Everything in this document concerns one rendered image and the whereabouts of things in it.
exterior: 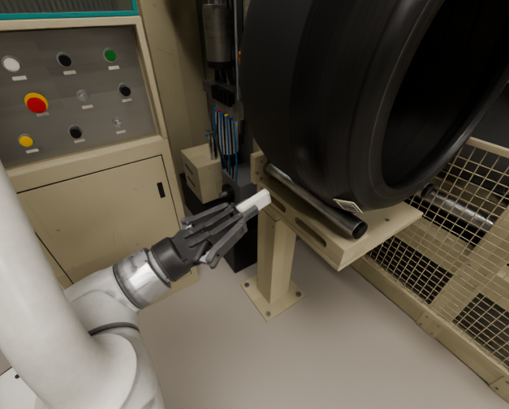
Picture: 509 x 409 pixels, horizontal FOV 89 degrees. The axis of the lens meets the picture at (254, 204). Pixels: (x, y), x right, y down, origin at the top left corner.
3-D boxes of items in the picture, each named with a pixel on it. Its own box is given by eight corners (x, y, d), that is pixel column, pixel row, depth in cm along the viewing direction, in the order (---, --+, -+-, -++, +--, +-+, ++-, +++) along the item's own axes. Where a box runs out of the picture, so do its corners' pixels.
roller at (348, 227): (262, 164, 79) (273, 156, 80) (266, 174, 82) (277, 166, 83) (355, 232, 56) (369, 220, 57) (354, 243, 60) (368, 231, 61)
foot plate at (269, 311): (239, 285, 151) (239, 282, 150) (276, 264, 163) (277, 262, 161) (266, 322, 134) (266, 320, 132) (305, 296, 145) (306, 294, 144)
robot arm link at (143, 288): (109, 254, 44) (141, 234, 45) (137, 278, 50) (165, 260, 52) (120, 294, 38) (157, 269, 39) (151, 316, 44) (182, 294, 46)
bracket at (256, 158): (250, 181, 83) (249, 153, 77) (336, 149, 100) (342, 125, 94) (256, 186, 81) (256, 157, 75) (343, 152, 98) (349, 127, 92)
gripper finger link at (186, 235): (192, 251, 49) (189, 246, 50) (240, 217, 52) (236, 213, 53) (183, 238, 46) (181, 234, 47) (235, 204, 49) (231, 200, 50)
